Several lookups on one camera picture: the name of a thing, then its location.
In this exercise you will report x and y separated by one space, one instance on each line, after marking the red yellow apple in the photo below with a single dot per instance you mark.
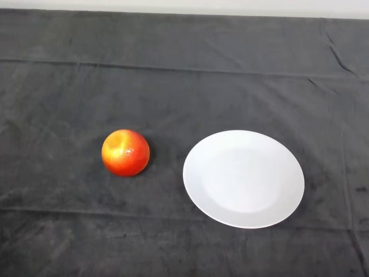
127 154

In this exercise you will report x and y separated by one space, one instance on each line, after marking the white round plate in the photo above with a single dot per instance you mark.
243 180

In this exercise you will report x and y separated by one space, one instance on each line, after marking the black cloth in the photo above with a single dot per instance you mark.
86 86

